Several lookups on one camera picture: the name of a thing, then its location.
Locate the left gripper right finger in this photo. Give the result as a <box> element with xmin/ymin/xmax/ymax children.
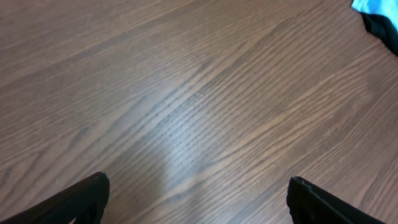
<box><xmin>287</xmin><ymin>176</ymin><xmax>384</xmax><ymax>224</ymax></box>

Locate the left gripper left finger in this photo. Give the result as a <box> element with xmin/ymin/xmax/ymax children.
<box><xmin>1</xmin><ymin>172</ymin><xmax>110</xmax><ymax>224</ymax></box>

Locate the light blue t-shirt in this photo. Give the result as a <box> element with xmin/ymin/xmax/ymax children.
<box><xmin>351</xmin><ymin>0</ymin><xmax>398</xmax><ymax>29</ymax></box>

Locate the black garment on right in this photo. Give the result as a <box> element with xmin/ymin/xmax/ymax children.
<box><xmin>360</xmin><ymin>12</ymin><xmax>397</xmax><ymax>56</ymax></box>

